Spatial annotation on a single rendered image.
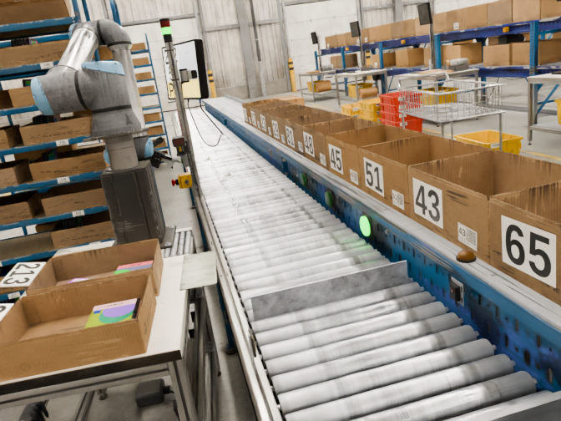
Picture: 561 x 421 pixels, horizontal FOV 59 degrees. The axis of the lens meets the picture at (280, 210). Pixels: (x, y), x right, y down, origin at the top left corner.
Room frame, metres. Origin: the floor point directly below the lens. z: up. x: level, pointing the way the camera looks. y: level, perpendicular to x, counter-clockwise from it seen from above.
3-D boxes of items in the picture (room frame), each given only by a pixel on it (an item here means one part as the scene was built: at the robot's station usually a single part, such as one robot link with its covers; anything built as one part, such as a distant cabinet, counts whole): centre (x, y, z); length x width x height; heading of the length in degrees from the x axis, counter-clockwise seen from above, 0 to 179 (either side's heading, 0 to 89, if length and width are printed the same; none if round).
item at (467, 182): (1.28, -0.57, 0.96); 0.39 x 0.29 x 0.17; 11
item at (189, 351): (1.48, 0.40, 0.41); 0.45 x 0.06 x 0.08; 6
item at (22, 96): (2.91, 1.14, 1.39); 0.40 x 0.30 x 0.10; 100
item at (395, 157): (1.66, -0.50, 0.96); 0.39 x 0.29 x 0.17; 11
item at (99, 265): (1.55, 0.62, 0.80); 0.38 x 0.28 x 0.10; 97
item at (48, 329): (1.23, 0.59, 0.80); 0.38 x 0.28 x 0.10; 96
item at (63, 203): (2.91, 1.14, 0.79); 0.40 x 0.30 x 0.10; 102
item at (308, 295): (1.27, -0.11, 0.76); 0.46 x 0.01 x 0.09; 101
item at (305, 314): (1.24, -0.12, 0.72); 0.52 x 0.05 x 0.05; 101
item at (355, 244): (1.62, -0.04, 0.72); 0.52 x 0.05 x 0.05; 101
